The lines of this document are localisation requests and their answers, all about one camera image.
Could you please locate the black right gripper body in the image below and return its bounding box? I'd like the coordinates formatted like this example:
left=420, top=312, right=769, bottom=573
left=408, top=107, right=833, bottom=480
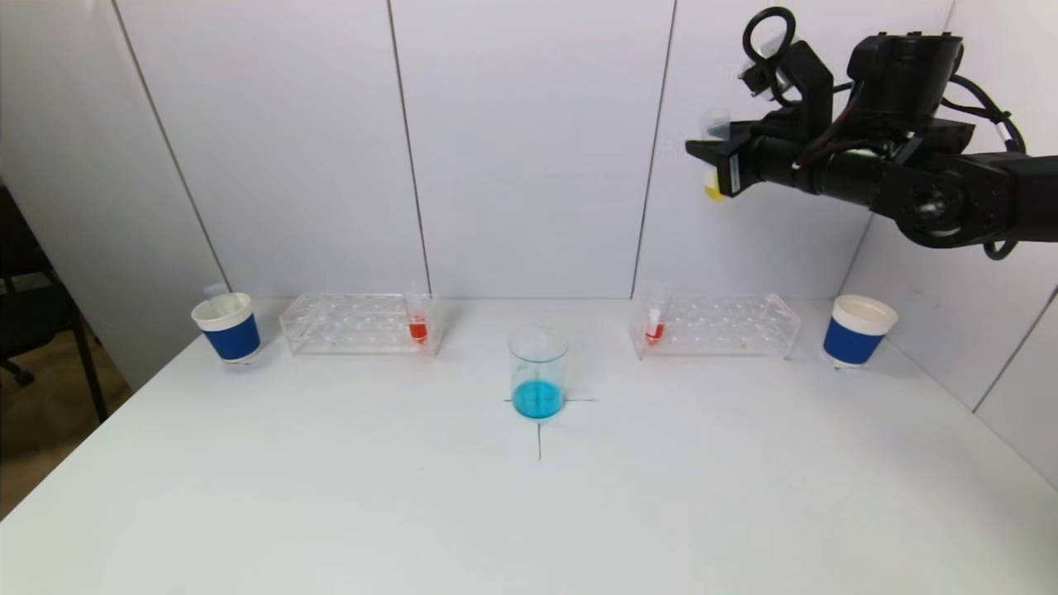
left=715, top=121, right=821, bottom=198

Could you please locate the test tube with yellow pigment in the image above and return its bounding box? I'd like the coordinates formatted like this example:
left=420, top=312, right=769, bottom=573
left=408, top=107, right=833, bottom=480
left=701, top=107, right=733, bottom=202

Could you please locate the clear acrylic test tube rack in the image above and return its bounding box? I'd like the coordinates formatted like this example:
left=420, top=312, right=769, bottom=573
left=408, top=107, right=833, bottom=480
left=628, top=293, right=801, bottom=360
left=279, top=293, right=443, bottom=358

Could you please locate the test tube with red pigment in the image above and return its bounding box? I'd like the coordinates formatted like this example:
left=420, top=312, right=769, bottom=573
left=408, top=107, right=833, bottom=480
left=403, top=283, right=432, bottom=346
left=643, top=283, right=674, bottom=346

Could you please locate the clear glass beaker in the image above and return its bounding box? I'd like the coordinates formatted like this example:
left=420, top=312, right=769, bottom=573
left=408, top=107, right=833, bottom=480
left=508, top=326, right=570, bottom=421

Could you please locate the white paper cup blue sleeve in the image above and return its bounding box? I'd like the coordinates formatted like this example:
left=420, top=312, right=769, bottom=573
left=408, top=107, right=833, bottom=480
left=822, top=295, right=899, bottom=369
left=190, top=293, right=263, bottom=365

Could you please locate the black office chair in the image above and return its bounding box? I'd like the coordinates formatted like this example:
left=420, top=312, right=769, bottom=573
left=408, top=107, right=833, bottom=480
left=0, top=178, right=110, bottom=426

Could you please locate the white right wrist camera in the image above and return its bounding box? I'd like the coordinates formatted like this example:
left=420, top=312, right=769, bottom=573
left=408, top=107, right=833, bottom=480
left=737, top=51, right=782, bottom=98

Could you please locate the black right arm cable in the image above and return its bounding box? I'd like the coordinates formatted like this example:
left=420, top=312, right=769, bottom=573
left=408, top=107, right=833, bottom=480
left=741, top=7, right=1027, bottom=261

